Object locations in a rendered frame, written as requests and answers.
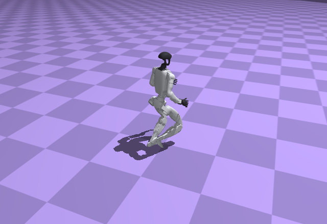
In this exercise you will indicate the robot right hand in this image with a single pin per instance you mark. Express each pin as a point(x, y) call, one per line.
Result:
point(184, 102)

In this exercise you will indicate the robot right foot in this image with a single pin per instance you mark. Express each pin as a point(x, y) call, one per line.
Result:
point(155, 139)

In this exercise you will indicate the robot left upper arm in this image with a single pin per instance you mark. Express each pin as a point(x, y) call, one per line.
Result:
point(152, 77)

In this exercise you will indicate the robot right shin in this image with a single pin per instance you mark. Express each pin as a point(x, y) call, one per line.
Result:
point(170, 132)

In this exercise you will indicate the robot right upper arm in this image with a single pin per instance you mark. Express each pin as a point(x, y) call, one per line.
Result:
point(170, 80)

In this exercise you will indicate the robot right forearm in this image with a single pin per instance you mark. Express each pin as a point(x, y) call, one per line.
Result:
point(174, 98)

